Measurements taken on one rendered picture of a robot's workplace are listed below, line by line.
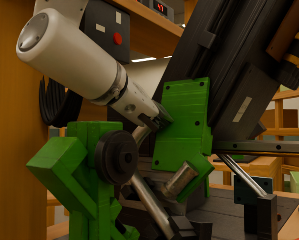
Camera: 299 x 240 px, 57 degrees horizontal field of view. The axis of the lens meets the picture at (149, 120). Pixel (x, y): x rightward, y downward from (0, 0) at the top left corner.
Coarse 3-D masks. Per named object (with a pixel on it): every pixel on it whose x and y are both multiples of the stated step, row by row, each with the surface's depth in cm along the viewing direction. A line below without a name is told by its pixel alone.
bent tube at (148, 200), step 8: (160, 104) 64; (160, 112) 59; (168, 120) 60; (136, 128) 63; (144, 128) 62; (136, 136) 62; (144, 136) 62; (136, 168) 61; (136, 176) 59; (136, 184) 58; (144, 184) 58; (136, 192) 58; (144, 192) 57; (152, 192) 57; (144, 200) 56; (152, 200) 55; (152, 208) 54; (160, 208) 54; (152, 216) 54; (160, 216) 53; (168, 216) 53; (160, 224) 52; (168, 224) 52; (168, 232) 51
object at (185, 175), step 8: (184, 168) 53; (192, 168) 52; (176, 176) 53; (184, 176) 52; (192, 176) 53; (168, 184) 54; (176, 184) 53; (184, 184) 53; (168, 192) 53; (176, 192) 53
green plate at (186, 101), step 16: (192, 80) 62; (208, 80) 60; (176, 96) 63; (192, 96) 61; (176, 112) 62; (192, 112) 60; (176, 128) 61; (192, 128) 58; (208, 128) 62; (160, 144) 62; (176, 144) 59; (192, 144) 57; (208, 144) 62; (160, 160) 61; (176, 160) 58
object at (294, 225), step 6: (294, 210) 89; (294, 216) 83; (288, 222) 77; (294, 222) 77; (282, 228) 73; (288, 228) 73; (294, 228) 73; (282, 234) 68; (288, 234) 68; (294, 234) 68
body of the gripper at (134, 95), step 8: (128, 80) 51; (128, 88) 48; (136, 88) 52; (120, 96) 47; (128, 96) 47; (136, 96) 49; (144, 96) 53; (112, 104) 48; (120, 104) 48; (128, 104) 48; (136, 104) 49; (144, 104) 50; (152, 104) 53; (120, 112) 49; (128, 112) 50; (136, 112) 50; (144, 112) 51; (152, 112) 52; (136, 120) 52
